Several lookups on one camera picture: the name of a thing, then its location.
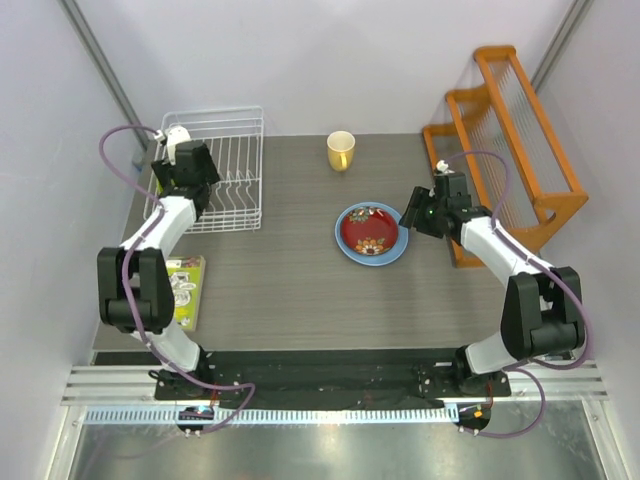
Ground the light blue plate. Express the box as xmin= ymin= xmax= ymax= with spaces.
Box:
xmin=334 ymin=202 xmax=409 ymax=267

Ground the red floral plate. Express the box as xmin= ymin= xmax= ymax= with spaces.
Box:
xmin=338 ymin=204 xmax=399 ymax=256

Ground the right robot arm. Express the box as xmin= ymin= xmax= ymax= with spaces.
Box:
xmin=399 ymin=172 xmax=588 ymax=395

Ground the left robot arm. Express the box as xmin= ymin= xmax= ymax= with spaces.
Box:
xmin=97 ymin=140 xmax=220 ymax=399

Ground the orange wooden rack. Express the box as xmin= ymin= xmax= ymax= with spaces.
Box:
xmin=422 ymin=45 xmax=588 ymax=252

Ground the yellow mug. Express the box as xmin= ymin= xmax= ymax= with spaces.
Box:
xmin=326 ymin=131 xmax=356 ymax=172

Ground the green illustrated book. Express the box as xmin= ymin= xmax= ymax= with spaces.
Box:
xmin=165 ymin=256 xmax=206 ymax=332

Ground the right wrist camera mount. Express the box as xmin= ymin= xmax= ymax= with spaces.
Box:
xmin=434 ymin=160 xmax=453 ymax=175

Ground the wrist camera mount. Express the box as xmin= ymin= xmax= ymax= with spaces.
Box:
xmin=153 ymin=125 xmax=192 ymax=165
xmin=434 ymin=160 xmax=453 ymax=175

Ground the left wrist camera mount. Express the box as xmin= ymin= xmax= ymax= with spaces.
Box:
xmin=153 ymin=125 xmax=192 ymax=165

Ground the white wire dish rack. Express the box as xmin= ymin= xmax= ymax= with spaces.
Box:
xmin=147 ymin=106 xmax=264 ymax=234

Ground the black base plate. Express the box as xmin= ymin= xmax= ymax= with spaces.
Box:
xmin=148 ymin=348 xmax=511 ymax=411

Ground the perforated metal rail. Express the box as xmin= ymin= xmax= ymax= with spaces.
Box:
xmin=84 ymin=404 xmax=459 ymax=426

